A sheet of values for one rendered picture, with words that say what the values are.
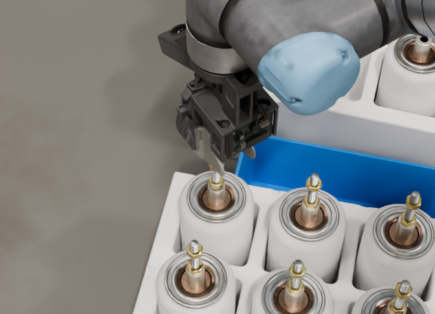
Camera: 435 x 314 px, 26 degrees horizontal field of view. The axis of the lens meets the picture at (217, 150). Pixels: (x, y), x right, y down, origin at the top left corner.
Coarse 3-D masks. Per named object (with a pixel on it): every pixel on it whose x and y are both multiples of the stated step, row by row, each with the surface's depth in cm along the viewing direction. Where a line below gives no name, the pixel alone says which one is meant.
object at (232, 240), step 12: (192, 180) 121; (240, 180) 121; (180, 204) 120; (252, 204) 120; (180, 216) 121; (192, 216) 118; (240, 216) 118; (252, 216) 121; (192, 228) 118; (204, 228) 117; (216, 228) 117; (228, 228) 117; (240, 228) 118; (252, 228) 124; (204, 240) 119; (216, 240) 119; (228, 240) 119; (240, 240) 121; (216, 252) 121; (228, 252) 122; (240, 252) 124; (240, 264) 126
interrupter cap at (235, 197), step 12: (204, 180) 121; (228, 180) 121; (192, 192) 120; (204, 192) 120; (228, 192) 120; (240, 192) 120; (192, 204) 118; (204, 204) 119; (228, 204) 119; (240, 204) 118; (204, 216) 117; (216, 216) 117; (228, 216) 117
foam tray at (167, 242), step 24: (168, 192) 128; (264, 192) 128; (168, 216) 126; (264, 216) 126; (360, 216) 126; (168, 240) 124; (264, 240) 124; (360, 240) 129; (264, 264) 129; (144, 288) 120; (240, 288) 122; (336, 288) 120; (432, 288) 120; (144, 312) 118; (240, 312) 118; (336, 312) 118; (432, 312) 118
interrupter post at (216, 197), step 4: (208, 184) 117; (224, 184) 117; (208, 188) 117; (212, 188) 117; (220, 188) 117; (224, 188) 117; (208, 192) 117; (212, 192) 116; (216, 192) 116; (220, 192) 116; (224, 192) 117; (208, 196) 118; (212, 196) 117; (216, 196) 117; (220, 196) 117; (224, 196) 118; (208, 200) 119; (212, 200) 118; (216, 200) 118; (220, 200) 118; (224, 200) 119; (212, 204) 119; (216, 204) 118; (220, 204) 119
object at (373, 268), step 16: (384, 208) 119; (368, 224) 117; (432, 224) 117; (368, 240) 116; (368, 256) 117; (384, 256) 115; (432, 256) 115; (368, 272) 119; (384, 272) 116; (400, 272) 115; (416, 272) 115; (368, 288) 121; (416, 288) 119
